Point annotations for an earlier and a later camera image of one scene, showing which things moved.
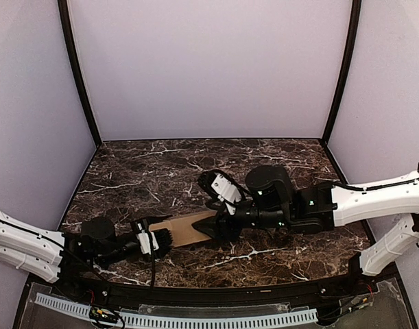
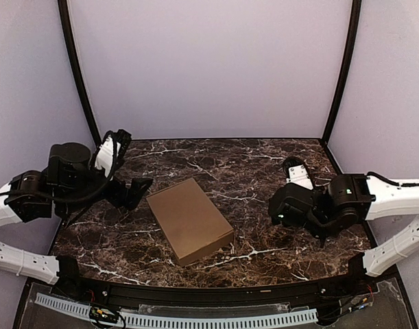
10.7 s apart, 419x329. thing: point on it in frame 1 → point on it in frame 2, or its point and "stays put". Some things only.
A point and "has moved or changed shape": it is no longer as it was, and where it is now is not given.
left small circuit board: (103, 314) stays put
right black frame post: (355, 22) stays put
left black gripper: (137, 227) → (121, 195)
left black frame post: (64, 18) stays put
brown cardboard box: (182, 231) has moved or changed shape
